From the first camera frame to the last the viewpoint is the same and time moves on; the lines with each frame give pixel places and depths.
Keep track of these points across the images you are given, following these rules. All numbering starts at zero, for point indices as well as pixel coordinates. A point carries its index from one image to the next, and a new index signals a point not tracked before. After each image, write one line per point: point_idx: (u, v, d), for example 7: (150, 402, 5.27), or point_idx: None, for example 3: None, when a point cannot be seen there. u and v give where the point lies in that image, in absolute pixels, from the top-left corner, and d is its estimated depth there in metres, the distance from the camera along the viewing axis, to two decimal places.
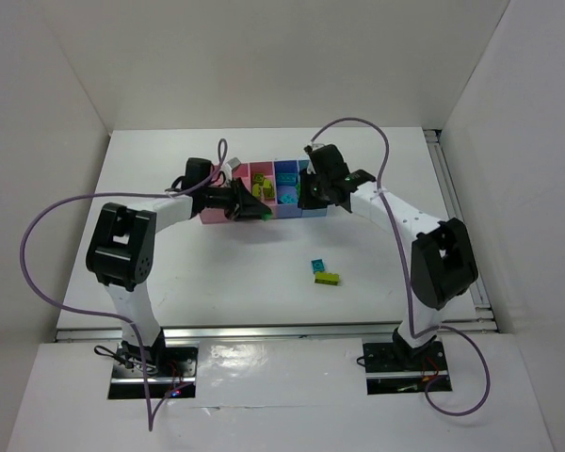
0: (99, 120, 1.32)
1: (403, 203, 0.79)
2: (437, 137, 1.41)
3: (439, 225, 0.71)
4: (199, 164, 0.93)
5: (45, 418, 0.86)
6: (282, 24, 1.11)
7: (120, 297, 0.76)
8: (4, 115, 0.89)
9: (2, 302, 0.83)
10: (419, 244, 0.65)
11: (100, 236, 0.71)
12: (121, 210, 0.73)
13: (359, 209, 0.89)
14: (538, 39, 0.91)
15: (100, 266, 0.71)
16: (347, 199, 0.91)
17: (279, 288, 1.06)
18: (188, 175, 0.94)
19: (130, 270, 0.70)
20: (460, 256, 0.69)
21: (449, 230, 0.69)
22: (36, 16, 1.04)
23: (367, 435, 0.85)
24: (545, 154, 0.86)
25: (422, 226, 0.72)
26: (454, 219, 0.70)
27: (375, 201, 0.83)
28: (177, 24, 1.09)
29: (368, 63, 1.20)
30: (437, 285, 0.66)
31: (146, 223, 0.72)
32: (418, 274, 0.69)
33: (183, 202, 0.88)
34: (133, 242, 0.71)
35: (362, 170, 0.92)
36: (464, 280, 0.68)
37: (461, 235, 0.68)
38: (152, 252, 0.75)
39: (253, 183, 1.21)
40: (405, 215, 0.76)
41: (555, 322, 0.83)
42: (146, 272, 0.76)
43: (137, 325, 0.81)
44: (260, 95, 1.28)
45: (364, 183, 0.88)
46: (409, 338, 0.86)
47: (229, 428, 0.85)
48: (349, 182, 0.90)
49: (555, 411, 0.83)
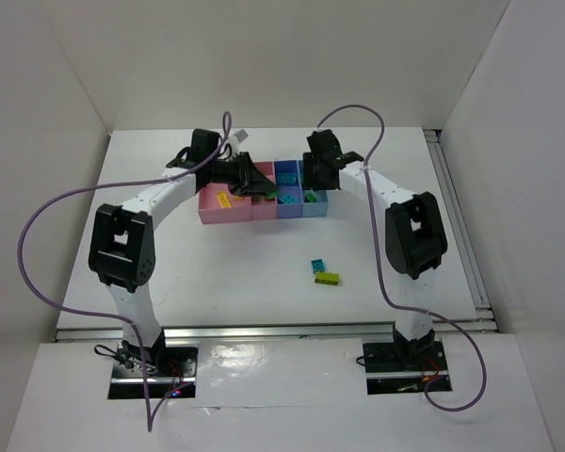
0: (99, 119, 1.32)
1: (384, 179, 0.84)
2: (437, 137, 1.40)
3: (412, 198, 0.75)
4: (206, 133, 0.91)
5: (45, 419, 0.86)
6: (282, 24, 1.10)
7: (121, 298, 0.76)
8: (4, 116, 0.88)
9: (1, 302, 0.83)
10: (392, 211, 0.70)
11: (98, 239, 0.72)
12: (116, 212, 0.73)
13: (345, 185, 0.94)
14: (538, 39, 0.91)
15: (102, 267, 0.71)
16: (335, 176, 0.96)
17: (279, 288, 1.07)
18: (195, 145, 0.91)
19: (132, 271, 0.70)
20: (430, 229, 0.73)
21: (422, 202, 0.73)
22: (36, 15, 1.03)
23: (368, 436, 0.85)
24: (545, 155, 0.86)
25: (396, 198, 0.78)
26: (427, 193, 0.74)
27: (360, 177, 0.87)
28: (177, 23, 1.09)
29: (368, 63, 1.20)
30: (408, 252, 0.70)
31: (142, 228, 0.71)
32: (391, 242, 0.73)
33: (185, 185, 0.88)
34: (132, 244, 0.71)
35: (352, 152, 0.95)
36: (434, 250, 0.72)
37: (432, 208, 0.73)
38: (153, 252, 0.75)
39: None
40: (383, 188, 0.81)
41: (555, 323, 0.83)
42: (150, 270, 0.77)
43: (137, 325, 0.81)
44: (260, 95, 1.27)
45: (352, 162, 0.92)
46: (405, 333, 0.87)
47: (230, 429, 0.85)
48: (339, 159, 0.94)
49: (556, 411, 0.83)
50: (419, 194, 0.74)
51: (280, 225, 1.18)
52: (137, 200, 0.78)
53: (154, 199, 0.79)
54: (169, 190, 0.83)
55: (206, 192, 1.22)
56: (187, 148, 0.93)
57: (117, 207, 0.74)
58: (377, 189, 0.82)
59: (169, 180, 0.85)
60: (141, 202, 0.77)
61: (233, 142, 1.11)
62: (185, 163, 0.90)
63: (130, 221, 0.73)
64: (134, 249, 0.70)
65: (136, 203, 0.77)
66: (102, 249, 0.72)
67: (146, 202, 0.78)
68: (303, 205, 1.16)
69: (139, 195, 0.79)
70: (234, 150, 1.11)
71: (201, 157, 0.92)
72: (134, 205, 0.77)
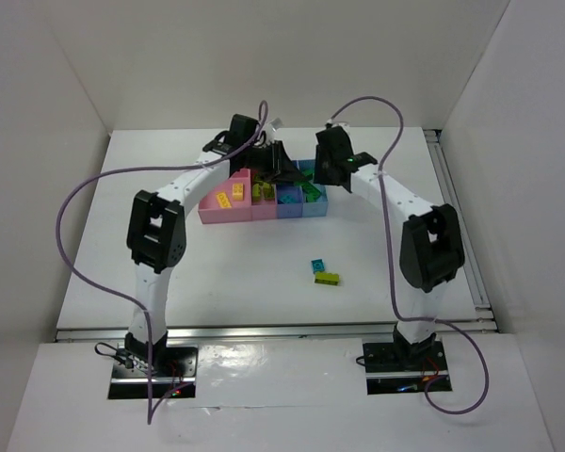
0: (99, 119, 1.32)
1: (399, 186, 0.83)
2: (437, 137, 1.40)
3: (431, 210, 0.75)
4: (245, 119, 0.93)
5: (45, 419, 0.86)
6: (282, 24, 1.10)
7: (144, 279, 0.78)
8: (4, 115, 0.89)
9: (1, 302, 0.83)
10: (411, 224, 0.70)
11: (134, 221, 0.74)
12: (152, 198, 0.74)
13: (358, 189, 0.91)
14: (538, 40, 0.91)
15: (136, 246, 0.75)
16: (347, 179, 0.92)
17: (280, 287, 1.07)
18: (232, 129, 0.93)
19: (163, 255, 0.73)
20: (448, 242, 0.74)
21: (442, 215, 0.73)
22: (36, 15, 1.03)
23: (368, 435, 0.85)
24: (545, 155, 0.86)
25: (414, 209, 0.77)
26: (446, 205, 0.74)
27: (374, 183, 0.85)
28: (177, 23, 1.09)
29: (368, 63, 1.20)
30: (425, 267, 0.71)
31: (174, 217, 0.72)
32: (407, 254, 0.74)
33: (219, 171, 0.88)
34: (164, 229, 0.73)
35: (364, 153, 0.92)
36: (451, 264, 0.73)
37: (452, 221, 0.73)
38: (184, 238, 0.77)
39: (253, 183, 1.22)
40: (399, 197, 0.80)
41: (555, 322, 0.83)
42: (181, 254, 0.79)
43: (150, 314, 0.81)
44: (260, 95, 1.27)
45: (365, 165, 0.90)
46: (406, 335, 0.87)
47: (230, 429, 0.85)
48: (351, 162, 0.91)
49: (555, 411, 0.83)
50: (439, 206, 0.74)
51: (281, 224, 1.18)
52: (171, 186, 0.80)
53: (188, 186, 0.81)
54: (202, 178, 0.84)
55: None
56: (224, 132, 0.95)
57: (153, 194, 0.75)
58: (393, 199, 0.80)
59: (202, 166, 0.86)
60: (175, 189, 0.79)
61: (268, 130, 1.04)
62: (221, 147, 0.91)
63: (164, 208, 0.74)
64: (166, 234, 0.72)
65: (170, 191, 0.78)
66: (137, 232, 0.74)
67: (180, 190, 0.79)
68: (303, 205, 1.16)
69: (173, 183, 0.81)
70: (268, 137, 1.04)
71: (235, 141, 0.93)
72: (168, 192, 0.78)
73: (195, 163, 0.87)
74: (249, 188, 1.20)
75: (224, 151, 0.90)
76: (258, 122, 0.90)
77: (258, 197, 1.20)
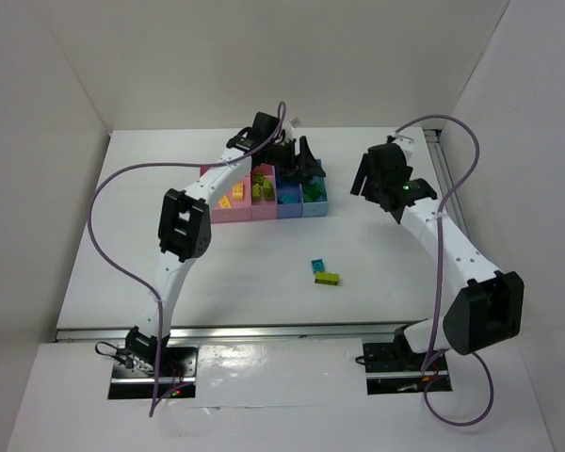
0: (99, 119, 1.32)
1: (461, 238, 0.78)
2: (438, 137, 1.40)
3: (494, 274, 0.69)
4: (268, 117, 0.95)
5: (45, 419, 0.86)
6: (282, 24, 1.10)
7: (166, 266, 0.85)
8: (4, 114, 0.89)
9: (1, 303, 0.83)
10: (470, 291, 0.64)
11: (164, 217, 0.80)
12: (181, 196, 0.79)
13: (409, 223, 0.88)
14: (537, 40, 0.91)
15: (166, 235, 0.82)
16: (398, 207, 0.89)
17: (280, 287, 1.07)
18: (256, 125, 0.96)
19: (190, 248, 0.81)
20: (506, 312, 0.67)
21: (504, 282, 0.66)
22: (37, 16, 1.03)
23: (368, 436, 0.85)
24: (545, 155, 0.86)
25: (475, 270, 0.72)
26: (512, 273, 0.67)
27: (430, 224, 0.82)
28: (177, 22, 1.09)
29: (368, 62, 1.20)
30: (472, 336, 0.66)
31: (200, 216, 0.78)
32: (455, 316, 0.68)
33: (241, 168, 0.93)
34: (192, 224, 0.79)
35: (422, 182, 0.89)
36: (501, 334, 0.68)
37: (515, 294, 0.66)
38: (210, 232, 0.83)
39: (253, 183, 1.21)
40: (460, 253, 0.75)
41: (555, 322, 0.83)
42: (206, 245, 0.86)
43: (163, 304, 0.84)
44: (261, 95, 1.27)
45: (424, 199, 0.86)
46: (412, 343, 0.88)
47: (229, 428, 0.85)
48: (408, 189, 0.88)
49: (556, 411, 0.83)
50: (504, 273, 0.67)
51: (281, 225, 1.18)
52: (198, 185, 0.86)
53: (213, 185, 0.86)
54: (226, 175, 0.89)
55: None
56: (248, 129, 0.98)
57: (181, 192, 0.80)
58: (453, 253, 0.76)
59: (227, 163, 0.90)
60: (201, 187, 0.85)
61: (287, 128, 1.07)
62: (244, 143, 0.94)
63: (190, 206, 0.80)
64: (194, 230, 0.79)
65: (197, 189, 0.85)
66: (168, 225, 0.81)
67: (205, 188, 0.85)
68: (303, 205, 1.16)
69: (200, 180, 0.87)
70: (288, 135, 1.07)
71: (260, 138, 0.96)
72: (194, 190, 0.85)
73: (219, 160, 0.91)
74: (249, 186, 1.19)
75: (247, 147, 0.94)
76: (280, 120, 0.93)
77: (258, 197, 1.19)
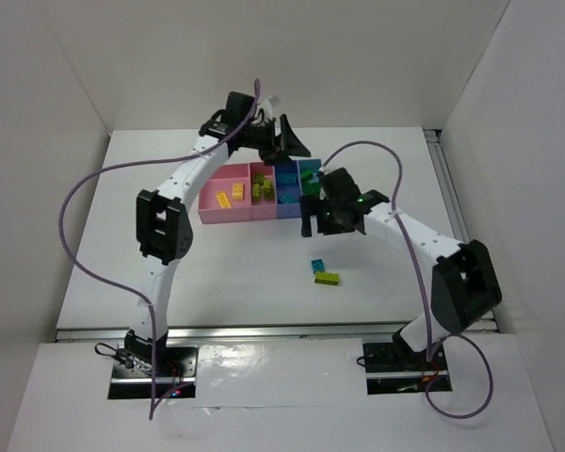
0: (99, 119, 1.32)
1: (421, 226, 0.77)
2: (437, 137, 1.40)
3: (459, 247, 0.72)
4: (241, 97, 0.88)
5: (45, 419, 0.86)
6: (282, 24, 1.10)
7: (151, 271, 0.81)
8: (5, 116, 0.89)
9: (1, 303, 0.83)
10: (441, 268, 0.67)
11: (140, 220, 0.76)
12: (154, 196, 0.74)
13: (372, 231, 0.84)
14: (538, 40, 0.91)
15: (145, 239, 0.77)
16: (359, 219, 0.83)
17: (280, 288, 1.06)
18: (229, 108, 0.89)
19: (170, 249, 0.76)
20: (482, 280, 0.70)
21: (470, 252, 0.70)
22: (37, 16, 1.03)
23: (368, 436, 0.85)
24: (545, 156, 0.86)
25: (443, 250, 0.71)
26: (474, 242, 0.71)
27: (390, 223, 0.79)
28: (177, 23, 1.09)
29: (369, 62, 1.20)
30: (460, 312, 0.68)
31: (177, 216, 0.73)
32: (440, 299, 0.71)
33: (217, 156, 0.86)
34: (169, 225, 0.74)
35: (374, 191, 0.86)
36: (488, 304, 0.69)
37: (482, 259, 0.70)
38: (191, 231, 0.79)
39: (253, 183, 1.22)
40: (423, 237, 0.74)
41: (555, 323, 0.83)
42: (189, 244, 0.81)
43: (154, 307, 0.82)
44: (260, 94, 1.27)
45: (378, 203, 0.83)
46: (411, 342, 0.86)
47: (230, 428, 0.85)
48: (362, 201, 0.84)
49: (556, 411, 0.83)
50: (467, 244, 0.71)
51: (281, 225, 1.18)
52: (171, 182, 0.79)
53: (188, 181, 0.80)
54: (201, 168, 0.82)
55: (205, 193, 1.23)
56: (220, 112, 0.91)
57: (154, 192, 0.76)
58: (416, 240, 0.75)
59: (201, 153, 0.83)
60: (175, 185, 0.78)
61: (266, 107, 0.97)
62: (217, 128, 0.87)
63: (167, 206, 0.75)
64: (172, 231, 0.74)
65: (170, 186, 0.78)
66: (145, 229, 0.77)
67: (180, 185, 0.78)
68: None
69: (173, 176, 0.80)
70: (267, 114, 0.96)
71: (234, 121, 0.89)
72: (169, 188, 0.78)
73: (192, 152, 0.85)
74: (249, 187, 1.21)
75: (220, 132, 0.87)
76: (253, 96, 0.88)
77: (258, 197, 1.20)
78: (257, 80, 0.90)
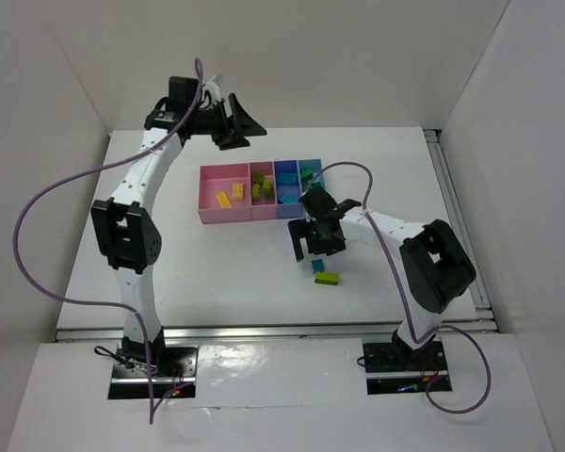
0: (99, 120, 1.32)
1: (388, 217, 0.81)
2: (437, 137, 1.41)
3: (424, 228, 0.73)
4: (184, 81, 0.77)
5: (45, 419, 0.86)
6: (281, 24, 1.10)
7: (127, 281, 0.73)
8: (5, 116, 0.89)
9: (2, 303, 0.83)
10: (408, 248, 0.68)
11: (100, 233, 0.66)
12: (110, 204, 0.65)
13: (349, 234, 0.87)
14: (538, 40, 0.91)
15: (111, 252, 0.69)
16: (337, 228, 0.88)
17: (279, 288, 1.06)
18: (172, 94, 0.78)
19: (140, 255, 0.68)
20: (452, 257, 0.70)
21: (436, 231, 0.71)
22: (37, 16, 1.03)
23: (368, 436, 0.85)
24: (545, 156, 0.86)
25: (408, 234, 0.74)
26: (438, 221, 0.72)
27: (363, 221, 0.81)
28: (177, 23, 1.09)
29: (369, 62, 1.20)
30: (438, 289, 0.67)
31: (140, 220, 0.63)
32: (415, 281, 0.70)
33: (170, 149, 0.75)
34: (134, 232, 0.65)
35: (347, 199, 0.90)
36: (463, 280, 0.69)
37: (447, 235, 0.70)
38: (158, 233, 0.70)
39: (253, 184, 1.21)
40: (390, 227, 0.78)
41: (555, 323, 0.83)
42: (159, 246, 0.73)
43: (140, 314, 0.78)
44: (260, 95, 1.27)
45: (351, 208, 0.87)
46: (409, 339, 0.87)
47: (229, 429, 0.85)
48: (337, 210, 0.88)
49: (556, 411, 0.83)
50: (430, 224, 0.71)
51: (280, 225, 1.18)
52: (125, 186, 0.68)
53: (143, 182, 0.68)
54: (155, 164, 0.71)
55: (206, 193, 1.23)
56: (164, 101, 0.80)
57: (108, 200, 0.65)
58: (384, 230, 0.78)
59: (150, 150, 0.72)
60: (130, 189, 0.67)
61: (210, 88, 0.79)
62: (164, 119, 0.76)
63: (125, 213, 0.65)
64: (138, 237, 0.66)
65: (125, 192, 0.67)
66: (107, 242, 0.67)
67: (136, 188, 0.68)
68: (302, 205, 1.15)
69: (125, 180, 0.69)
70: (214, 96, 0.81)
71: (180, 107, 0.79)
72: (122, 194, 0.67)
73: (140, 148, 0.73)
74: (250, 188, 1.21)
75: (169, 121, 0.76)
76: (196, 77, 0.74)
77: (258, 197, 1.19)
78: (198, 58, 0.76)
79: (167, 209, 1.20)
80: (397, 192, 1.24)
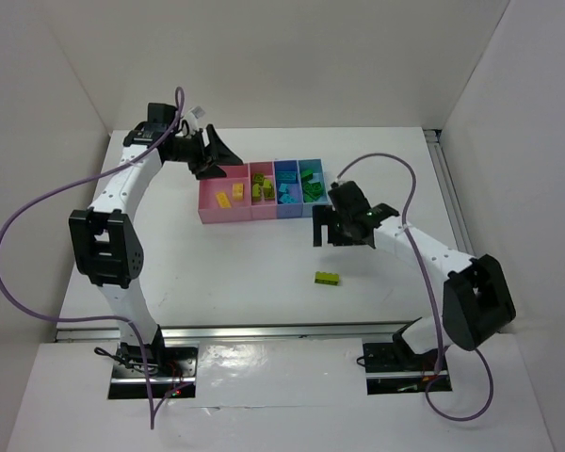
0: (99, 119, 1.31)
1: (431, 238, 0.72)
2: (437, 137, 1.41)
3: (471, 262, 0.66)
4: (162, 104, 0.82)
5: (44, 418, 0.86)
6: (280, 24, 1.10)
7: (115, 297, 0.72)
8: (4, 116, 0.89)
9: (2, 302, 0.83)
10: (453, 283, 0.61)
11: (79, 248, 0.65)
12: (89, 214, 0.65)
13: (380, 245, 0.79)
14: (538, 40, 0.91)
15: (91, 269, 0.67)
16: (368, 235, 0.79)
17: (280, 288, 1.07)
18: (151, 118, 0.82)
19: (123, 269, 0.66)
20: (493, 296, 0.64)
21: (482, 267, 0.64)
22: (37, 16, 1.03)
23: (367, 436, 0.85)
24: (545, 155, 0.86)
25: (453, 265, 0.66)
26: (486, 256, 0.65)
27: (400, 237, 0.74)
28: (177, 22, 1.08)
29: (368, 62, 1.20)
30: (475, 329, 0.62)
31: (121, 227, 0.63)
32: (451, 314, 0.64)
33: (150, 163, 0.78)
34: (115, 242, 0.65)
35: (383, 204, 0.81)
36: (502, 320, 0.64)
37: (496, 274, 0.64)
38: (140, 245, 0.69)
39: (253, 183, 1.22)
40: (433, 251, 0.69)
41: (555, 323, 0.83)
42: (141, 261, 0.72)
43: (135, 323, 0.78)
44: (260, 95, 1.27)
45: (388, 218, 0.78)
46: (414, 346, 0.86)
47: (230, 429, 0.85)
48: (371, 216, 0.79)
49: (556, 411, 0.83)
50: (478, 259, 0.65)
51: (280, 225, 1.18)
52: (105, 196, 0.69)
53: (124, 191, 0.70)
54: (136, 175, 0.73)
55: (206, 193, 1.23)
56: (142, 123, 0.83)
57: (88, 209, 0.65)
58: (426, 253, 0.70)
59: (130, 163, 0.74)
60: (110, 199, 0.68)
61: (189, 119, 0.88)
62: (143, 136, 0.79)
63: (106, 221, 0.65)
64: (121, 247, 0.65)
65: (105, 201, 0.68)
66: (87, 256, 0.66)
67: (116, 198, 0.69)
68: (303, 205, 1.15)
69: (105, 190, 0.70)
70: (192, 125, 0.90)
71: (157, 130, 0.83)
72: (103, 203, 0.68)
73: (121, 162, 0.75)
74: (249, 187, 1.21)
75: (148, 138, 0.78)
76: (177, 106, 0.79)
77: (259, 197, 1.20)
78: (180, 87, 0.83)
79: (167, 209, 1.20)
80: (397, 192, 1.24)
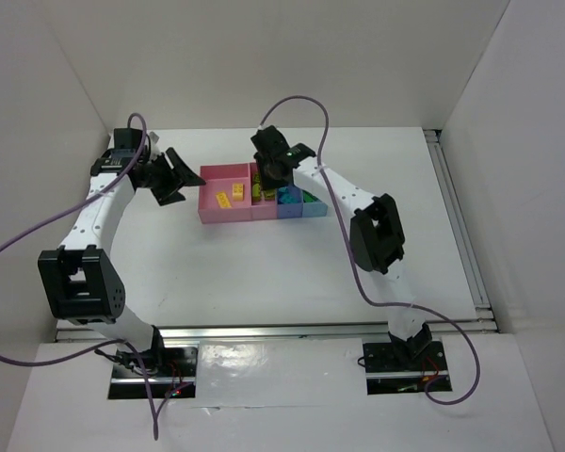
0: (99, 118, 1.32)
1: (343, 178, 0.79)
2: (437, 137, 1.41)
3: (373, 200, 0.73)
4: (128, 130, 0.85)
5: (44, 419, 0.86)
6: (280, 24, 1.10)
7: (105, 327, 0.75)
8: (4, 115, 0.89)
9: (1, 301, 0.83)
10: (358, 219, 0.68)
11: (54, 290, 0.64)
12: (60, 254, 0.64)
13: (299, 183, 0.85)
14: (538, 39, 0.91)
15: (68, 313, 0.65)
16: (288, 173, 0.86)
17: (279, 287, 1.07)
18: (118, 144, 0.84)
19: (105, 308, 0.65)
20: (389, 226, 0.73)
21: (382, 206, 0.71)
22: (37, 16, 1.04)
23: (367, 436, 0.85)
24: (545, 154, 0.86)
25: (359, 202, 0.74)
26: (387, 196, 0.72)
27: (316, 177, 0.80)
28: (178, 22, 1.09)
29: (368, 61, 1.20)
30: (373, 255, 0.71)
31: (97, 264, 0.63)
32: (355, 242, 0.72)
33: (120, 191, 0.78)
34: (91, 280, 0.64)
35: (301, 143, 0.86)
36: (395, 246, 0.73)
37: (393, 209, 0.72)
38: (119, 280, 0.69)
39: (253, 183, 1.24)
40: (344, 191, 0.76)
41: (555, 323, 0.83)
42: (122, 297, 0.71)
43: (129, 341, 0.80)
44: (260, 94, 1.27)
45: (305, 158, 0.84)
46: (398, 332, 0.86)
47: (230, 429, 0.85)
48: (290, 156, 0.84)
49: (556, 411, 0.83)
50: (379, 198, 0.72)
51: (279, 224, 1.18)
52: (77, 232, 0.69)
53: (97, 224, 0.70)
54: (107, 206, 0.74)
55: (205, 193, 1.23)
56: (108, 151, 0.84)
57: (59, 249, 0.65)
58: (337, 193, 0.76)
59: (101, 193, 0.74)
60: (81, 234, 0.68)
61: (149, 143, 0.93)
62: (112, 164, 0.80)
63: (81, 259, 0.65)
64: (97, 285, 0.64)
65: (78, 236, 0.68)
66: (62, 298, 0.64)
67: (88, 232, 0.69)
68: (303, 205, 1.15)
69: (77, 225, 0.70)
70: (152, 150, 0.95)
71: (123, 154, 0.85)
72: (75, 239, 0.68)
73: (90, 193, 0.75)
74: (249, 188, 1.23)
75: (117, 166, 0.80)
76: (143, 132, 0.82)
77: (259, 196, 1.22)
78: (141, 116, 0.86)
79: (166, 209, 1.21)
80: (397, 192, 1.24)
